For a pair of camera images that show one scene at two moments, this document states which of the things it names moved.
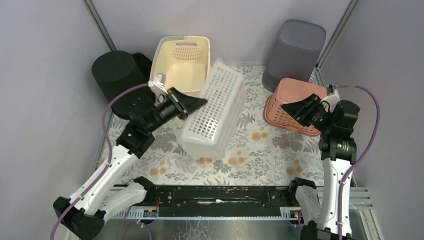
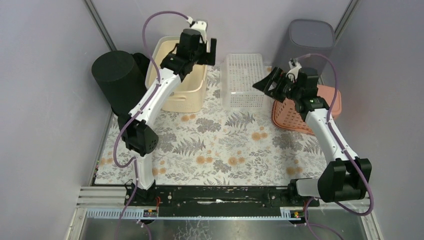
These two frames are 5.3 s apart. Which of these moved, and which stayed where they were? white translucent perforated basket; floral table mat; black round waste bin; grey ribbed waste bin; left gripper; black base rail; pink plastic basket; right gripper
Moved: left gripper; pink plastic basket; white translucent perforated basket; grey ribbed waste bin; right gripper
Stayed: black round waste bin; black base rail; floral table mat
